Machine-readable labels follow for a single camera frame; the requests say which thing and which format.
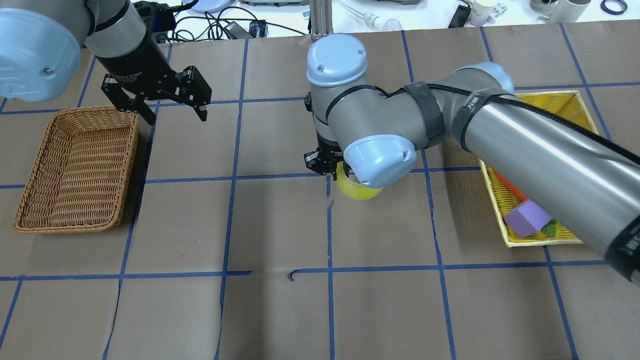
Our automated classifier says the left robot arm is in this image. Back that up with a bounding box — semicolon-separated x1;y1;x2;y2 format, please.
0;0;213;125

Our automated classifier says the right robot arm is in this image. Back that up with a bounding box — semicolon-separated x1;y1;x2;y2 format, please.
304;33;640;284

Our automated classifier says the purple foam cube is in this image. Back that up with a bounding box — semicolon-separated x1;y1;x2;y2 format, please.
503;199;553;238

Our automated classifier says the black power adapter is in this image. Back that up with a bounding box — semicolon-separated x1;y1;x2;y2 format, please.
222;20;267;40

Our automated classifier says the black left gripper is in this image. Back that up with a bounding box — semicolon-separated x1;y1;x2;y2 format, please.
96;35;213;126

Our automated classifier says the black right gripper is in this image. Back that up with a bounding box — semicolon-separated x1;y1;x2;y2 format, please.
304;135;351;182

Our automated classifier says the yellow plastic tray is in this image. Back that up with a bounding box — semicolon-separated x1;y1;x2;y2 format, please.
479;90;598;248

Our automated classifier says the blue plastic plate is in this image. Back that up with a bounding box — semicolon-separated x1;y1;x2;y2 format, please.
190;0;234;14

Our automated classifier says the brown wicker basket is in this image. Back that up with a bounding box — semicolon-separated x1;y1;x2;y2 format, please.
13;105;139;234

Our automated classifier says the orange toy carrot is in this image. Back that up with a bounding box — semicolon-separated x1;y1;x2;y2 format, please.
493;171;529;203

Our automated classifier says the aluminium frame post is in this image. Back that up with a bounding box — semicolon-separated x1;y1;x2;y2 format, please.
308;0;334;41

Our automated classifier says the white paper cup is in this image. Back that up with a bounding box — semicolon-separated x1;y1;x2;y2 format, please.
467;0;499;27

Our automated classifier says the white light bulb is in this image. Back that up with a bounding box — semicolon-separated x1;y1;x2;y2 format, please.
361;13;403;32

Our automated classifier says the yellow packing tape roll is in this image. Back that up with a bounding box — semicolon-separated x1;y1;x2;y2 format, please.
336;162;383;201

